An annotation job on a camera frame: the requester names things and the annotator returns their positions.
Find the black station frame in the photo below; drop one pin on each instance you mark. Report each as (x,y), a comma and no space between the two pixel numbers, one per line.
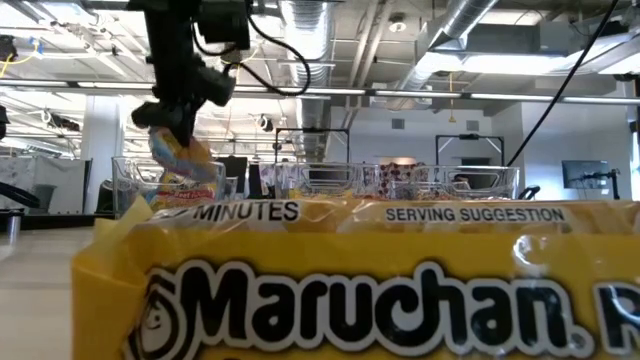
(312,131)
(470,136)

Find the clear plastic bin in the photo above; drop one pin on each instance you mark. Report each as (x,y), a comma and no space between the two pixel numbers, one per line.
(325,175)
(125,185)
(505,182)

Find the grey rectangular duct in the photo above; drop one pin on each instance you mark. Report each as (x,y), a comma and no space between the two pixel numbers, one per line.
(500,37)

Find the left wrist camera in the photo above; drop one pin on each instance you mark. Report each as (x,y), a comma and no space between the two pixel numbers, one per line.
(225,30)

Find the black fire noodle pack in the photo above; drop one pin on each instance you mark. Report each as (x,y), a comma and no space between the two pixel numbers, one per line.
(397,180)

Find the yellow chicken ramen pack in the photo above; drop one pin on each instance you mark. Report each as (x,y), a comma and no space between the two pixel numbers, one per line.
(350,300)

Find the grey office chair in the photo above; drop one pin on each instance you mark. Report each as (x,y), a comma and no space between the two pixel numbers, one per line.
(42,197)

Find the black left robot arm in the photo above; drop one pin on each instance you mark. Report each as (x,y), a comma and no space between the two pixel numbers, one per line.
(167,30)

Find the long linear ceiling light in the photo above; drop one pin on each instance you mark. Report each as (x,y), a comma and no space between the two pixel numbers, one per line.
(420,93)

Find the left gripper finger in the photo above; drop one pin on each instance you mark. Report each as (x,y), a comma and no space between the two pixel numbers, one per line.
(150,115)
(184,122)

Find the black aluminium frame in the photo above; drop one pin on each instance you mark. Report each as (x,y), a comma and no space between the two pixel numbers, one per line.
(60,222)

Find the blue beef ramen pack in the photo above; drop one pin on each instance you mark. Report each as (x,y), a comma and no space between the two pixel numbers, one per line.
(185,197)
(185,160)

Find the wall-mounted monitor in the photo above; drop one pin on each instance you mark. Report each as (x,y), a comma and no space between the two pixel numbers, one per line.
(585,174)

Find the black monitor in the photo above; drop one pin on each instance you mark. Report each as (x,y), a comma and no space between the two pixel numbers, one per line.
(234,172)

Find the grey partition wall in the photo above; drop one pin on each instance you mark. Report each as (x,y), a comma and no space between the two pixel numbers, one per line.
(55,172)

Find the silver round duct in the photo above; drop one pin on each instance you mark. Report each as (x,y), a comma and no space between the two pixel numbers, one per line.
(305,40)
(422,75)

